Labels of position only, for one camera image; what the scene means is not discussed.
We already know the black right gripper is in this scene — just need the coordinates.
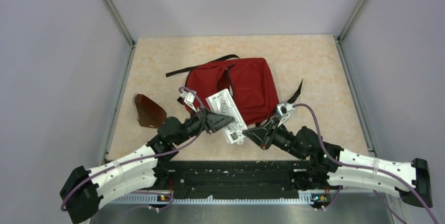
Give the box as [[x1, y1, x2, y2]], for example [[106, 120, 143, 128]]
[[243, 116, 306, 161]]

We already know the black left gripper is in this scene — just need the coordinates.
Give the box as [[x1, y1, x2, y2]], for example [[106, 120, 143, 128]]
[[174, 103, 234, 145]]

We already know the clear plastic protractor packet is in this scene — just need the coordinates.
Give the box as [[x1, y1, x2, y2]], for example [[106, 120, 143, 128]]
[[206, 89, 248, 145]]

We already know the red student backpack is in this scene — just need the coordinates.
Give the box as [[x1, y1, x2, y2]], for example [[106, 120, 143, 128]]
[[165, 54, 304, 127]]

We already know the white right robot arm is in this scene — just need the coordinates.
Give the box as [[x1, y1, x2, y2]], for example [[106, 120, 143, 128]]
[[243, 125, 433, 208]]

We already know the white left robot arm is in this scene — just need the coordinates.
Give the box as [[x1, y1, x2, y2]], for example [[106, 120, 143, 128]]
[[59, 108, 235, 223]]

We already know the brown leather case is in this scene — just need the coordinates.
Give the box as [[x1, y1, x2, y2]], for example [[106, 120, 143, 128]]
[[133, 93, 167, 129]]

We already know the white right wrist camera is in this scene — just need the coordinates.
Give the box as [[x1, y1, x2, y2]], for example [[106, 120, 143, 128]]
[[274, 102, 294, 126]]

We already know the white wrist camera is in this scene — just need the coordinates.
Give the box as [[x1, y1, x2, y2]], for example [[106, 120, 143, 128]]
[[180, 90, 196, 112], [274, 102, 294, 126]]

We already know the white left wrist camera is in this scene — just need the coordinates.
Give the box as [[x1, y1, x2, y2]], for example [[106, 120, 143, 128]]
[[180, 90, 196, 112]]

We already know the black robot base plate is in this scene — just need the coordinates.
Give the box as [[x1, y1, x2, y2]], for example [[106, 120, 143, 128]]
[[104, 159, 379, 201]]

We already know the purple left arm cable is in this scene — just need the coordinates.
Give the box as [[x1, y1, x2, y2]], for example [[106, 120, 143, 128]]
[[60, 87, 209, 212]]

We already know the aluminium frame rail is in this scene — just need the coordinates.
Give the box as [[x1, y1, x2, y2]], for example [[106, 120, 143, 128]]
[[75, 168, 411, 224]]

